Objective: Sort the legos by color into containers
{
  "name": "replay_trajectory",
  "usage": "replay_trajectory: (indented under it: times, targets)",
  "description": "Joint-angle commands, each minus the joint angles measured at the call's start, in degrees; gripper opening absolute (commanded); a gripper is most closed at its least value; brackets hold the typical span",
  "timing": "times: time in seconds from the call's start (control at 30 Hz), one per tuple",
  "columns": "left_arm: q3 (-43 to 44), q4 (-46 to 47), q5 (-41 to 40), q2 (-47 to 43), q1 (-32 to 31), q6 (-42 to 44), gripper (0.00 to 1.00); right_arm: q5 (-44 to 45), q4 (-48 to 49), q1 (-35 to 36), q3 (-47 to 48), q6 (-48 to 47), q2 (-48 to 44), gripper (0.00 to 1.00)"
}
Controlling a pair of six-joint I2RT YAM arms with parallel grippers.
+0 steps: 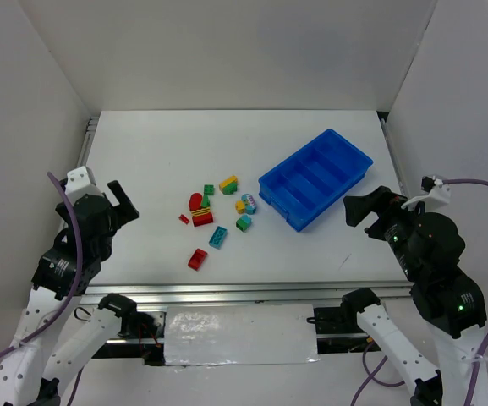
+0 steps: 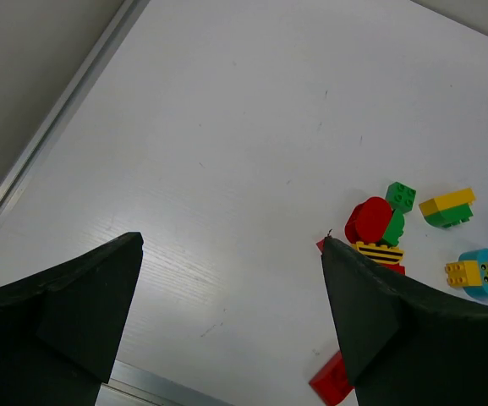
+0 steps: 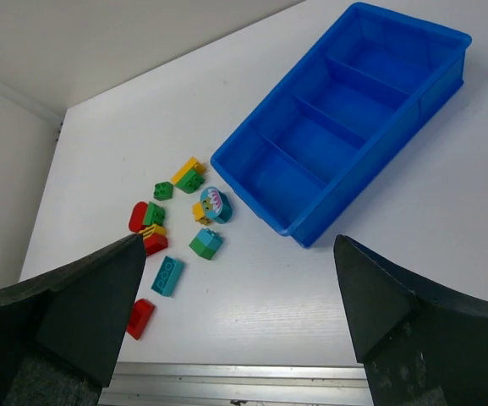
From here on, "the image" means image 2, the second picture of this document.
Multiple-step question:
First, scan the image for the cyan round lego with yellow brick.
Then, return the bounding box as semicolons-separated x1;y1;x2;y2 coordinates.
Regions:
444;249;488;300

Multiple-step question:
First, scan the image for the green curved lego piece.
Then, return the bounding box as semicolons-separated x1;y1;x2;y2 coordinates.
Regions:
380;209;405;247

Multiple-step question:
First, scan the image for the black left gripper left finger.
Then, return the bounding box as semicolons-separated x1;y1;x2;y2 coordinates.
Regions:
0;232;144;405

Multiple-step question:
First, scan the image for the yellow and green lego stack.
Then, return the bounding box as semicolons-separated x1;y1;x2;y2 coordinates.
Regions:
419;188;476;228

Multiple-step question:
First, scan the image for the red flat lego plate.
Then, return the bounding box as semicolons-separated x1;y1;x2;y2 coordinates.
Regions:
309;351;354;406

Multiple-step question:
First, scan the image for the red rectangular lego brick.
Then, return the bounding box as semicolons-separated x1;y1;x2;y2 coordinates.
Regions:
382;263;406;275

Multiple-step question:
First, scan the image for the red oval lego piece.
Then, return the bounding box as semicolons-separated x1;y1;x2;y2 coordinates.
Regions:
344;196;392;244

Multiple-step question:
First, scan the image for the small red lego piece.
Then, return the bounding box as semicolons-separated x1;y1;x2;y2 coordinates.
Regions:
316;238;326;253

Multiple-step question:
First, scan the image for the aluminium table edge rail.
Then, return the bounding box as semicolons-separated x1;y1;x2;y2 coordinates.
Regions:
0;1;149;223

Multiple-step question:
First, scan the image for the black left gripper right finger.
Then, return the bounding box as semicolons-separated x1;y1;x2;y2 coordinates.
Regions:
321;237;488;405

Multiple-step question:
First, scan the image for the green square lego brick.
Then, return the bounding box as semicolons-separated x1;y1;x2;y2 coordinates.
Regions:
385;182;416;214

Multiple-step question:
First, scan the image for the yellow black striped lego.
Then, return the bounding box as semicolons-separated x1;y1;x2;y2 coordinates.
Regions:
352;241;404;265

